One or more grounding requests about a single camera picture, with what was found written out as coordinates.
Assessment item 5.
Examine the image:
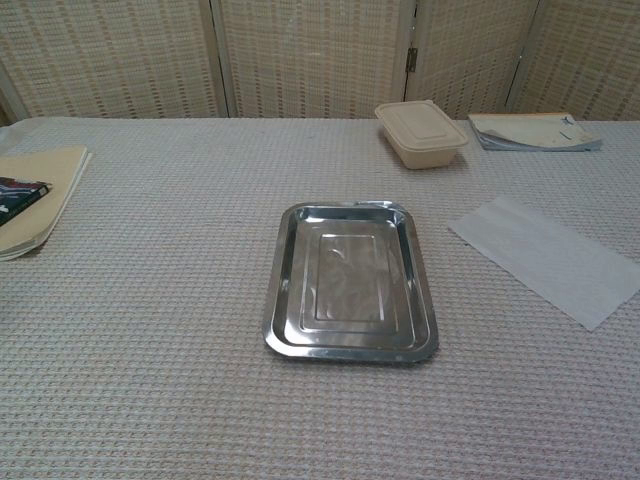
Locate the silver metal tray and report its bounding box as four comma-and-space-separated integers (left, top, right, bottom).
262, 200, 440, 369

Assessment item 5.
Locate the beige lidded food container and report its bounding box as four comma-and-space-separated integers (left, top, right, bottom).
374, 98, 470, 170

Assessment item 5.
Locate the woven folding screen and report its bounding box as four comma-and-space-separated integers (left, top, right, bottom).
0, 0, 640, 122

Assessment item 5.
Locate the stack of papers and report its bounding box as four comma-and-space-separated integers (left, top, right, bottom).
467, 112, 603, 153

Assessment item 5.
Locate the cream manila folder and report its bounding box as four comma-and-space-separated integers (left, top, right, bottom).
0, 144, 93, 263

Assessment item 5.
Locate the black book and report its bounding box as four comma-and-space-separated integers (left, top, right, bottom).
0, 175, 53, 229

